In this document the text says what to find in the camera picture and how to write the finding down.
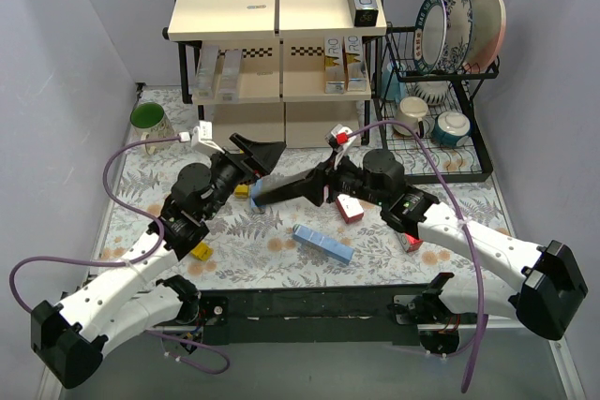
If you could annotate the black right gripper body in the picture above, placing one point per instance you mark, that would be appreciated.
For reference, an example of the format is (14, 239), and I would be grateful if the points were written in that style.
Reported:
(325, 182)

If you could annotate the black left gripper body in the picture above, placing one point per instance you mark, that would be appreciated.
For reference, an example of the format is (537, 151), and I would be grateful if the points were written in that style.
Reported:
(246, 164)

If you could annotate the brown red toothpaste box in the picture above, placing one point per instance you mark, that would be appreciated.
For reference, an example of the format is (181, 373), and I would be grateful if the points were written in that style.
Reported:
(350, 208)

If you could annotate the silver white toothpaste box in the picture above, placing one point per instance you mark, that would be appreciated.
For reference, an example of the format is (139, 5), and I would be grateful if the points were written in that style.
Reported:
(230, 76)

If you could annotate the silver striped toothpaste box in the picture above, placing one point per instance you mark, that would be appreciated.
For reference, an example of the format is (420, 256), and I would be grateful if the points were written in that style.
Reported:
(205, 79)

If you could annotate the silver RO toothpaste box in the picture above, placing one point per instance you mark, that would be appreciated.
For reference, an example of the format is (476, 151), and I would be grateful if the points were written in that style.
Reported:
(355, 64)

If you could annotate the orange RO toothpaste box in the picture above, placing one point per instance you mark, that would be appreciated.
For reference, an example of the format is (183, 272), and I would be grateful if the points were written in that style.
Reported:
(334, 70)

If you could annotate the black gold toothpaste box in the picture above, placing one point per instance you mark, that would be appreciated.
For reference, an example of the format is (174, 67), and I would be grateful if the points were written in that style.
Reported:
(288, 188)

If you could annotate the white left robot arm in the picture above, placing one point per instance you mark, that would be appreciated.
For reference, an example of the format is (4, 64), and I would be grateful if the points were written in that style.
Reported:
(73, 336)

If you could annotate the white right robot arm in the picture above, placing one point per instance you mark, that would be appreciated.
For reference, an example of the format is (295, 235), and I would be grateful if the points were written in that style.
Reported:
(547, 285)

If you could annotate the beige three-tier shelf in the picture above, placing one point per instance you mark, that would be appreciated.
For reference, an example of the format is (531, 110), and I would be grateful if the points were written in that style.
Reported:
(281, 90)

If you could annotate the yellow toothpaste box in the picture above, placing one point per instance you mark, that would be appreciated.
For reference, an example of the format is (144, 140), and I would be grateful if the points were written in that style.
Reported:
(242, 192)

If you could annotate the light blue toothpaste box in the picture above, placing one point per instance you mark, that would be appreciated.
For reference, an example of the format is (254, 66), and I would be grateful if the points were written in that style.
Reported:
(254, 191)

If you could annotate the small yellow box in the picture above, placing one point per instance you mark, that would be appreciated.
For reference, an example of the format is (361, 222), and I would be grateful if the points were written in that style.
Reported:
(202, 252)

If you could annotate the green floral mug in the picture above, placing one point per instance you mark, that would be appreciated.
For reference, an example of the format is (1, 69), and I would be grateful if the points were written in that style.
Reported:
(151, 122)

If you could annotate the light blue mug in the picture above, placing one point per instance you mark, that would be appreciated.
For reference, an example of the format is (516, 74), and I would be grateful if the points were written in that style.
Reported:
(392, 88)

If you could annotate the white bowl blue pattern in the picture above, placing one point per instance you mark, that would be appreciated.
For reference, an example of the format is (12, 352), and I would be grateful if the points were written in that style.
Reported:
(434, 93)

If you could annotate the teal rimmed plate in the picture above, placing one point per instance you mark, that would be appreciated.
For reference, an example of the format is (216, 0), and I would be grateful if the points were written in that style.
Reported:
(429, 35)

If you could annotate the blue floral plate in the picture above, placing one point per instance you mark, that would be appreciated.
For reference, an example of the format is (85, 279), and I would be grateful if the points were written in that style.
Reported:
(459, 27)

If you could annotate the pink beige plate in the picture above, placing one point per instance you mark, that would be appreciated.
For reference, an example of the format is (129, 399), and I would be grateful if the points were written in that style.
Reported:
(489, 24)

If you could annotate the cream mug black handle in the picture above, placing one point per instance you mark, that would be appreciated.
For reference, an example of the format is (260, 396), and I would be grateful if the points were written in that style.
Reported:
(411, 114)

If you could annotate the black wire dish rack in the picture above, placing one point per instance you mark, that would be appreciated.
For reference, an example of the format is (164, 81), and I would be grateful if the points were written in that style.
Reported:
(469, 163)

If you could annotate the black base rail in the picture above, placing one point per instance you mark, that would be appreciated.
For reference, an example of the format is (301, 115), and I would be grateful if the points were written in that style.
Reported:
(395, 314)

